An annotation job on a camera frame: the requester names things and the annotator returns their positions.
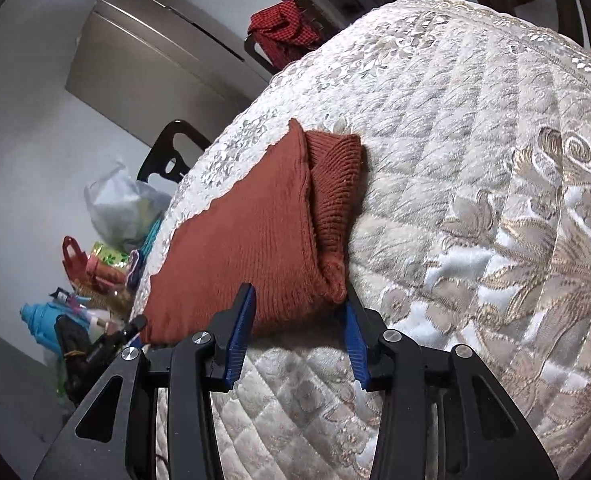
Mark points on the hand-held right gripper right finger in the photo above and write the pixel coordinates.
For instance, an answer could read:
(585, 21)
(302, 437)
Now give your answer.
(355, 345)

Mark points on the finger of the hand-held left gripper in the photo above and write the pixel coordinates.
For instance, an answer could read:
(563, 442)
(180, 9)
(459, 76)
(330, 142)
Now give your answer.
(120, 337)

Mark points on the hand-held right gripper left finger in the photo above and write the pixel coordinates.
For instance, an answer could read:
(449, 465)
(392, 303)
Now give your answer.
(238, 330)

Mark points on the rust brown knit sweater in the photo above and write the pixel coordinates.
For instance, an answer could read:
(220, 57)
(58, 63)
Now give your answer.
(245, 240)

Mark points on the white spray bottle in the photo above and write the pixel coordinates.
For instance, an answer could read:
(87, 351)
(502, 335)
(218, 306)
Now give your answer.
(98, 319)

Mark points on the wicker basket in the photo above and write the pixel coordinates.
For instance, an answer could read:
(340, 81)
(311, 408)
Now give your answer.
(108, 299)

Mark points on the blue thermos jug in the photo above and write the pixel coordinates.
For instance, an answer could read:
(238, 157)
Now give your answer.
(38, 322)

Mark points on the pink and blue pouch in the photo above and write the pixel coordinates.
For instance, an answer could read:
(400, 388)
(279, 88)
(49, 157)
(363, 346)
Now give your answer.
(134, 270)

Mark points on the pink tumbler bottle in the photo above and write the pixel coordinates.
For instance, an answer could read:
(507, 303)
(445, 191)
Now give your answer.
(103, 270)

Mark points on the green leaf-print packet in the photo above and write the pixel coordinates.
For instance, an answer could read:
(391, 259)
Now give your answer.
(110, 255)

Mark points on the red gift bag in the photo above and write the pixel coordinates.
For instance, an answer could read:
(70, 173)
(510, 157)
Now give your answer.
(73, 260)

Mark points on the teal woven cloth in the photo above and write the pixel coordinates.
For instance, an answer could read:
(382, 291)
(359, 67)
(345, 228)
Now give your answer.
(151, 240)

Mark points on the white plastic bag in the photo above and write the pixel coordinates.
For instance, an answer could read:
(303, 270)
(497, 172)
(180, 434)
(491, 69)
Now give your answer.
(120, 205)

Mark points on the beige quilted floral tablecloth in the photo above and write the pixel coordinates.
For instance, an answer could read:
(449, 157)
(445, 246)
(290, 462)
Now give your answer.
(450, 160)

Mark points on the beige double-door cabinet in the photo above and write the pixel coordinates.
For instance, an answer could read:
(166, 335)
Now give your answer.
(165, 65)

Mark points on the red checked cloth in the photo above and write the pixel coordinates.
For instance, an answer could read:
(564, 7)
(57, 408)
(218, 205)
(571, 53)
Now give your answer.
(285, 25)

